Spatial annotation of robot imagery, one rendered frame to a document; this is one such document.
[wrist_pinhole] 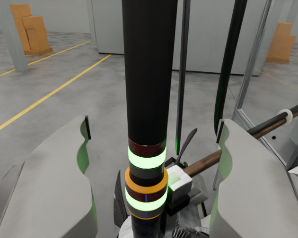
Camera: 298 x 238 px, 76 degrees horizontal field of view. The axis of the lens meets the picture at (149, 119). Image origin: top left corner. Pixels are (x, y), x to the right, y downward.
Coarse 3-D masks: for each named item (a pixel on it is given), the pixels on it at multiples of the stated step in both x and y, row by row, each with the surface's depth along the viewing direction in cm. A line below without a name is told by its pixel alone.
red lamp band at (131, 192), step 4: (124, 176) 19; (128, 188) 18; (164, 188) 18; (128, 192) 18; (132, 192) 18; (136, 192) 17; (156, 192) 17; (160, 192) 18; (164, 192) 18; (132, 196) 18; (136, 196) 18; (140, 196) 17; (144, 196) 17; (148, 196) 17; (152, 196) 17; (156, 196) 18; (160, 196) 18; (140, 200) 18; (144, 200) 18; (148, 200) 18; (152, 200) 18
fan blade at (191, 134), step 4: (196, 128) 52; (192, 132) 54; (188, 136) 57; (192, 136) 51; (188, 140) 52; (184, 144) 55; (184, 148) 51; (180, 152) 56; (180, 156) 51; (176, 160) 55; (176, 164) 50
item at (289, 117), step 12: (240, 0) 15; (240, 12) 16; (240, 24) 16; (228, 36) 17; (228, 48) 17; (228, 60) 18; (228, 72) 18; (216, 96) 20; (216, 108) 21; (216, 120) 22; (276, 120) 32; (288, 120) 34; (216, 132) 23; (252, 132) 29
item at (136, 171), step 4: (164, 160) 17; (132, 164) 17; (164, 164) 18; (132, 168) 17; (136, 168) 17; (156, 168) 16; (160, 168) 17; (132, 172) 17; (136, 172) 17; (140, 172) 17; (144, 172) 16; (148, 172) 16; (152, 172) 17; (156, 172) 17; (160, 172) 17; (136, 176) 17; (140, 176) 17; (144, 176) 17; (148, 176) 17; (152, 176) 17; (156, 176) 17
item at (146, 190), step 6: (126, 174) 19; (126, 180) 18; (162, 180) 18; (132, 186) 18; (138, 186) 17; (156, 186) 18; (162, 186) 18; (138, 192) 17; (144, 192) 17; (150, 192) 17; (132, 198) 18; (150, 210) 19; (156, 216) 19
